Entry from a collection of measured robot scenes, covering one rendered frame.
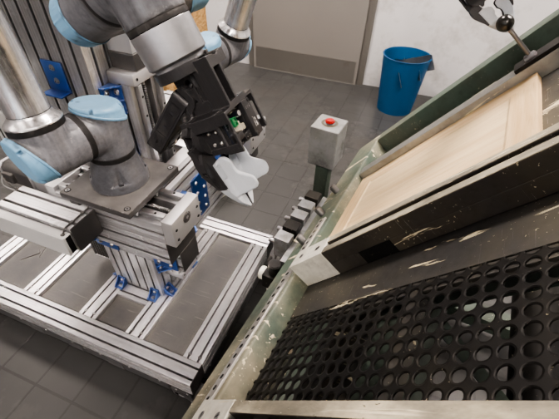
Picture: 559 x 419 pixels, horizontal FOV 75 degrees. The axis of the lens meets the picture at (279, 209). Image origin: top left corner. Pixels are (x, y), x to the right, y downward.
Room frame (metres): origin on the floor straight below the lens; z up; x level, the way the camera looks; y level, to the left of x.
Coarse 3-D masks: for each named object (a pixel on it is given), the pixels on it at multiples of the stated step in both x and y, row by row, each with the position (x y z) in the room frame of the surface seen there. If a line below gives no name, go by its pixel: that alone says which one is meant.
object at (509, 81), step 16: (544, 64) 0.86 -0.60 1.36; (512, 80) 0.88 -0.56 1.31; (480, 96) 0.91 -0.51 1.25; (496, 96) 0.89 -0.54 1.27; (448, 112) 0.97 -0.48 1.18; (464, 112) 0.92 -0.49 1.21; (432, 128) 0.94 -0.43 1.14; (400, 144) 1.02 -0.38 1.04; (416, 144) 0.96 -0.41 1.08; (384, 160) 0.99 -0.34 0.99
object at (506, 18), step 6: (498, 18) 0.93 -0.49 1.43; (504, 18) 0.92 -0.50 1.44; (510, 18) 0.92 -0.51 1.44; (498, 24) 0.92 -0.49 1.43; (504, 24) 0.91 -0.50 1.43; (510, 24) 0.91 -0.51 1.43; (498, 30) 0.92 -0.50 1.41; (504, 30) 0.92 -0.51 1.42; (510, 30) 0.92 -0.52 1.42; (516, 36) 0.91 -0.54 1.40; (522, 42) 0.91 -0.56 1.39; (522, 48) 0.90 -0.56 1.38; (528, 54) 0.90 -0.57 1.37; (534, 54) 0.89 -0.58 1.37; (528, 60) 0.89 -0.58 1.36
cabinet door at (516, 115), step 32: (512, 96) 0.82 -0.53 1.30; (448, 128) 0.91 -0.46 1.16; (480, 128) 0.77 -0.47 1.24; (512, 128) 0.66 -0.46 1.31; (416, 160) 0.85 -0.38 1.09; (448, 160) 0.71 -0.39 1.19; (480, 160) 0.62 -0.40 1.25; (384, 192) 0.78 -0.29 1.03; (416, 192) 0.66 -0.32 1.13; (352, 224) 0.72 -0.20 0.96
